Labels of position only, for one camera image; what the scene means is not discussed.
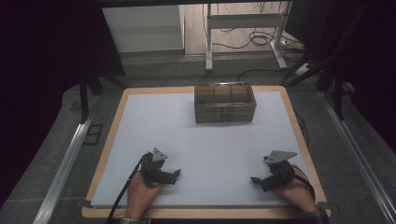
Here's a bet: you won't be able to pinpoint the white table mat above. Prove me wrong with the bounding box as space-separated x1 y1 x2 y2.
90 91 321 209

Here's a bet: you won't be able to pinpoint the person's left hand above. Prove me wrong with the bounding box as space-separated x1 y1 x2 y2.
125 172 165 219

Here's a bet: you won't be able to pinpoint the white cabinet panel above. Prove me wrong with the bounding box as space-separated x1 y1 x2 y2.
102 5 185 54

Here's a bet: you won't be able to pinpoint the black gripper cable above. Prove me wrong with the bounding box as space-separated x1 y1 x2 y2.
105 152 150 224
291 167 317 202

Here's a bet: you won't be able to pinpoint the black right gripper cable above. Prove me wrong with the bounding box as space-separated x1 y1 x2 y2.
291 167 317 202

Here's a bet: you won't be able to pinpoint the grey table corner clamp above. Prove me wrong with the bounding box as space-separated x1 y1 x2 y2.
75 199 94 210
317 201 340 213

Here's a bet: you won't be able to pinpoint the person's right hand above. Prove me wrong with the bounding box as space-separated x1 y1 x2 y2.
274 163 319 214

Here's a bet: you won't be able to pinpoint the brown transparent drawer box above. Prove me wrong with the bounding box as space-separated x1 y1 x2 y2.
193 81 258 125

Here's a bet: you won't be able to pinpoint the black metal stand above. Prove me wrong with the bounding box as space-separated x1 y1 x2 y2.
77 69 129 125
316 60 348 121

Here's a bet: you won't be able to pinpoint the aluminium rail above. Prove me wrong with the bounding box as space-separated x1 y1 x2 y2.
319 91 396 224
32 114 96 224

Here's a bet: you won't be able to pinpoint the tangled black floor cables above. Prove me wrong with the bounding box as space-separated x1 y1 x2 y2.
214 26 283 50

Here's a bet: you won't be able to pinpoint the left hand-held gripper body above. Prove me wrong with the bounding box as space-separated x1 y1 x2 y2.
139 147 176 189

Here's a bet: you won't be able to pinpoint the dark curtain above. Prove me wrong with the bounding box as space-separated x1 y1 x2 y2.
284 0 396 155
0 0 126 206

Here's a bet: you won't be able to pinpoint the black cable beside table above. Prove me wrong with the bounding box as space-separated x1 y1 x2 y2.
294 111 311 147

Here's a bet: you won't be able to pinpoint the long black floor cable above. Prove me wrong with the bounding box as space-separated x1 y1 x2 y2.
236 60 304 83

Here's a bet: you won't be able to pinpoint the white metal desk frame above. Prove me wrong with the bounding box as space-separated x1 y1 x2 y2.
205 1 293 73

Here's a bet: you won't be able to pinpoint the white power strip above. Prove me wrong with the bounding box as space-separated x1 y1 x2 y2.
292 63 313 77

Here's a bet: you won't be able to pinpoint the person's right sleeve cuff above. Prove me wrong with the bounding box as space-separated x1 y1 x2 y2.
299 208 332 224

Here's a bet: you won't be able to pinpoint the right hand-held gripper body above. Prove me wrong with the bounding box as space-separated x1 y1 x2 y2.
260 150 298 193

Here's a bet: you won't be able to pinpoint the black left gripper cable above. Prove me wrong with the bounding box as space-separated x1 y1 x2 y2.
105 152 150 224

